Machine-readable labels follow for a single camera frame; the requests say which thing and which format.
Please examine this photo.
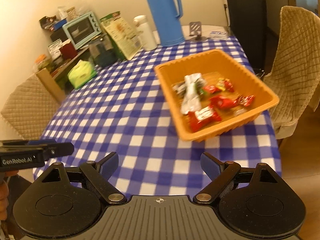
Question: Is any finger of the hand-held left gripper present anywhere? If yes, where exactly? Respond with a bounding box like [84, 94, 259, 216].
[42, 142, 75, 161]
[0, 140, 57, 147]

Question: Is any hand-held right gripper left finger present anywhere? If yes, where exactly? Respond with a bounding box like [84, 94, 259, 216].
[40, 152, 126, 204]

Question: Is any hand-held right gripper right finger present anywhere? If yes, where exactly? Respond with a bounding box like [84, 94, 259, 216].
[193, 152, 279, 204]

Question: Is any large red snack packet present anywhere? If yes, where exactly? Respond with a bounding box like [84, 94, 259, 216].
[187, 106, 222, 133]

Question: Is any white plastic wrapper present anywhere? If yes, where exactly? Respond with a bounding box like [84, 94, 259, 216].
[180, 73, 203, 115]

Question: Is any red white-label candy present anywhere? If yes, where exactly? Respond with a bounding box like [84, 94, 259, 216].
[237, 94, 255, 107]

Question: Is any dark brown candy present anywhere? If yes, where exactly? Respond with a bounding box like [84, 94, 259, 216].
[202, 85, 220, 95]

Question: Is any small red candy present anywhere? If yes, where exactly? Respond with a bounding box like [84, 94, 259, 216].
[223, 79, 235, 92]

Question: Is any clear packet with dark snack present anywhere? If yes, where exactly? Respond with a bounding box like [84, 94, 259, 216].
[172, 80, 188, 97]

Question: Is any orange plastic tray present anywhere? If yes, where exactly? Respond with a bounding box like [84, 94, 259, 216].
[154, 49, 280, 142]

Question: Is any person's left hand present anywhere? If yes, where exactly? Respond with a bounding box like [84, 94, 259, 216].
[0, 170, 19, 222]

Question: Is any chair with beige quilted cover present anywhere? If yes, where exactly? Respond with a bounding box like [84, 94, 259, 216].
[1, 74, 62, 140]

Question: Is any blue checked tablecloth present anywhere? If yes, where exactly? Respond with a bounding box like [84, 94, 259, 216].
[32, 34, 282, 198]

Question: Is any tan cardboard box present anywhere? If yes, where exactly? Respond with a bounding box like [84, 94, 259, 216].
[36, 67, 67, 104]

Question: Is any green tissue pack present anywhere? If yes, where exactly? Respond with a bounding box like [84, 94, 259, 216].
[67, 60, 97, 90]

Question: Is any orange lid jar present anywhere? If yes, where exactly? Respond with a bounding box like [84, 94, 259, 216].
[34, 54, 52, 72]

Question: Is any wooden shelf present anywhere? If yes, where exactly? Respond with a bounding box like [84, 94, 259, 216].
[50, 45, 100, 93]

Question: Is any stack of white packs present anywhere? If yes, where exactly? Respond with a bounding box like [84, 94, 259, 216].
[47, 39, 63, 60]

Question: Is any dark red box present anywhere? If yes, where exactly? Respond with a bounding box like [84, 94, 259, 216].
[60, 42, 78, 60]

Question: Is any glass jar with dark lid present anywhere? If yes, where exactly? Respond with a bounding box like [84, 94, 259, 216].
[89, 39, 118, 68]

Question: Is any black box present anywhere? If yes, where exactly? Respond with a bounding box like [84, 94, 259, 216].
[50, 29, 68, 43]

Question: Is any blue storage box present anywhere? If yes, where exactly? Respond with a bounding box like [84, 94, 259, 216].
[52, 19, 68, 32]

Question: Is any light blue toaster oven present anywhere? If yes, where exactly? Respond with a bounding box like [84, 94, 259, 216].
[62, 12, 103, 50]

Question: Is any dark snack bag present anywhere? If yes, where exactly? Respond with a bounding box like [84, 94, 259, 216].
[39, 16, 59, 32]

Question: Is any green printed snack bag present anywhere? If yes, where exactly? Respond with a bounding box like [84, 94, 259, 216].
[100, 11, 143, 61]

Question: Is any chair with draped quilted cover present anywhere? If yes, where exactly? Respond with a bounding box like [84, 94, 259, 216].
[264, 5, 320, 140]

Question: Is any small white blue pack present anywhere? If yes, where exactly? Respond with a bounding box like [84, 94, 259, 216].
[209, 31, 228, 40]

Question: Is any white plastic bag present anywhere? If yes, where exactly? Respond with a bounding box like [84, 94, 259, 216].
[57, 6, 68, 20]

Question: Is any white insulated bottle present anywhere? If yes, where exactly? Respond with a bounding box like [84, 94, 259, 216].
[133, 15, 158, 51]

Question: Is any clear jar of nuts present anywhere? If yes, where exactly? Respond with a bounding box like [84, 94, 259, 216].
[65, 7, 77, 20]

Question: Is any grey phone stand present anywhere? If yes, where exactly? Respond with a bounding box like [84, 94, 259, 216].
[189, 21, 208, 41]

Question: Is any black cabinet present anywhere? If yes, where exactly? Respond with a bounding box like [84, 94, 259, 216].
[221, 0, 268, 74]

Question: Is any blue thermos jug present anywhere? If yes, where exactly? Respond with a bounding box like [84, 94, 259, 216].
[145, 0, 186, 47]

